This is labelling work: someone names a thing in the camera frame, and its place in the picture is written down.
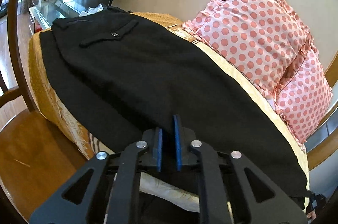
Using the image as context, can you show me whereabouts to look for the black pants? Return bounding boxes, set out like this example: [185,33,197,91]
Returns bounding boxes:
[40,8,309,212]

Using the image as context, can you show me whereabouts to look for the brown wooden chair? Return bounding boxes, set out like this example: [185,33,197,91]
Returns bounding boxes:
[1,0,86,223]

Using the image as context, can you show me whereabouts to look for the golden yellow bed blanket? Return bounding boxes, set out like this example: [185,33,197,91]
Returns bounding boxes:
[28,12,310,217]

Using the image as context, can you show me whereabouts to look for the pink polka dot pillow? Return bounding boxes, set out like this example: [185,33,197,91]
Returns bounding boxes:
[182,0,333,146]

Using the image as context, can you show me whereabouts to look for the glass top TV stand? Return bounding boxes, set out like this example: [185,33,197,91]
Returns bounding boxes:
[29,0,86,34]

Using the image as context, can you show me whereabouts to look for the white clutter on stand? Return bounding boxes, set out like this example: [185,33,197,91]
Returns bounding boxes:
[79,4,106,17]

